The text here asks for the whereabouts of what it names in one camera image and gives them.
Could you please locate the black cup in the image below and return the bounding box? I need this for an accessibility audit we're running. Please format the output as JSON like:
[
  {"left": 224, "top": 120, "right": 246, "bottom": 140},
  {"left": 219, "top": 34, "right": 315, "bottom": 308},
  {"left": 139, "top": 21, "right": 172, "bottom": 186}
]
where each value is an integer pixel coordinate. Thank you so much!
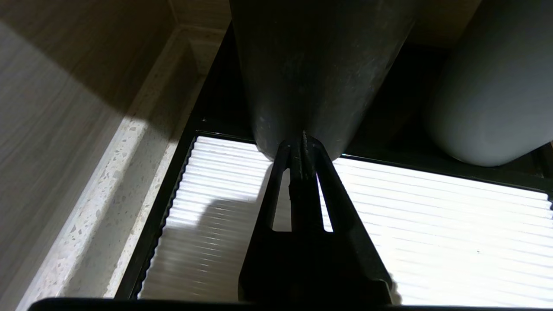
[{"left": 229, "top": 0, "right": 416, "bottom": 162}]

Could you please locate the white cup with dark rim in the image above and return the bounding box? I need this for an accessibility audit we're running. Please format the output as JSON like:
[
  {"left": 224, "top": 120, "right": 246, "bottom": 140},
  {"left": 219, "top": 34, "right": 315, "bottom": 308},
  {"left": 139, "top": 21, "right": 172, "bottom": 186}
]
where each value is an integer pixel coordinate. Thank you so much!
[{"left": 425, "top": 0, "right": 553, "bottom": 168}]

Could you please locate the white board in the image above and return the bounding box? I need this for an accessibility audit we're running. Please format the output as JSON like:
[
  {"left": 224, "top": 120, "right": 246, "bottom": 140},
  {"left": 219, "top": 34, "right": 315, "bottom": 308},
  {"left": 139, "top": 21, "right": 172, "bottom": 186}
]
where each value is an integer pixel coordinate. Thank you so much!
[{"left": 138, "top": 136, "right": 553, "bottom": 308}]

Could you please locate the black drawer box case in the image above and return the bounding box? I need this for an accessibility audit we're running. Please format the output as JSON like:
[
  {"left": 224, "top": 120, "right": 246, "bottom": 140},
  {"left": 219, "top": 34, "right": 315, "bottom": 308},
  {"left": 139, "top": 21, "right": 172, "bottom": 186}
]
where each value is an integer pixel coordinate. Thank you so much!
[{"left": 114, "top": 22, "right": 553, "bottom": 303}]

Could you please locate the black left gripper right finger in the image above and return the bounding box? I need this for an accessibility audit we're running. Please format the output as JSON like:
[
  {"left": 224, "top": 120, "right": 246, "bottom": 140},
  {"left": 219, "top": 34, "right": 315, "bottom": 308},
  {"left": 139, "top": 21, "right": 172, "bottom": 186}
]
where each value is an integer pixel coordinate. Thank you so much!
[{"left": 300, "top": 130, "right": 394, "bottom": 304}]

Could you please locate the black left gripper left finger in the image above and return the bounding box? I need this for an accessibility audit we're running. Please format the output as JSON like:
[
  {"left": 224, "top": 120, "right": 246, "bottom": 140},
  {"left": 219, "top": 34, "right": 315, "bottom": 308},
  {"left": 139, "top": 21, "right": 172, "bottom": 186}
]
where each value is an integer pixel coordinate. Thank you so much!
[{"left": 238, "top": 139, "right": 308, "bottom": 303}]

